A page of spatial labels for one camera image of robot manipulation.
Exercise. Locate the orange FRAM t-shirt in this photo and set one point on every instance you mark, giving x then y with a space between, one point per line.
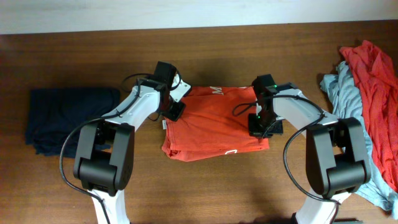
207 127

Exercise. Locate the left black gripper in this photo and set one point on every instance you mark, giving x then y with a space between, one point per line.
174 111

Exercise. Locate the red mesh shirt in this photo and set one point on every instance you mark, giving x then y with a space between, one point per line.
374 76

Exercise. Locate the dark navy folded shirt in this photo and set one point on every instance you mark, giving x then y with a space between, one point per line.
55 112

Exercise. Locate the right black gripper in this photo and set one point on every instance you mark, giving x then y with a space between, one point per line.
254 131

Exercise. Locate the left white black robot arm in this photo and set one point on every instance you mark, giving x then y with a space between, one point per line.
105 151

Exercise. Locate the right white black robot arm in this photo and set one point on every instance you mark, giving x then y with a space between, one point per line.
336 158

